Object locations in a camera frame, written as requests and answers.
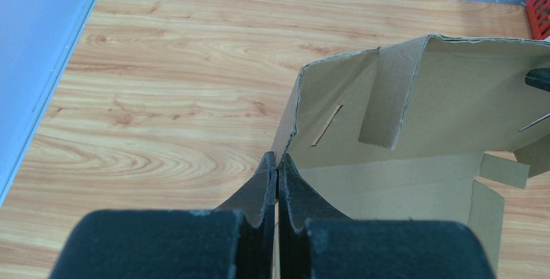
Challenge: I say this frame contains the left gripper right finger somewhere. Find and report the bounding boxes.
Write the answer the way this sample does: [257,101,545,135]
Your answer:
[278,154,495,278]

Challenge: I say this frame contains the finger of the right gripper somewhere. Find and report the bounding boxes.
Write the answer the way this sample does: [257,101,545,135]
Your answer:
[525,67,550,92]

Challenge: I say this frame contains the red plastic basket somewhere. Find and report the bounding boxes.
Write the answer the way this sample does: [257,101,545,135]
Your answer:
[525,0,549,40]

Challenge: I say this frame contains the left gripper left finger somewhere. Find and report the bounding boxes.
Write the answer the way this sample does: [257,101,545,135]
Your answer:
[50,152,277,278]

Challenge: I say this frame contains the brown cardboard box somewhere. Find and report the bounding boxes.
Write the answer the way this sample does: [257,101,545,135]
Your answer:
[272,34,549,269]

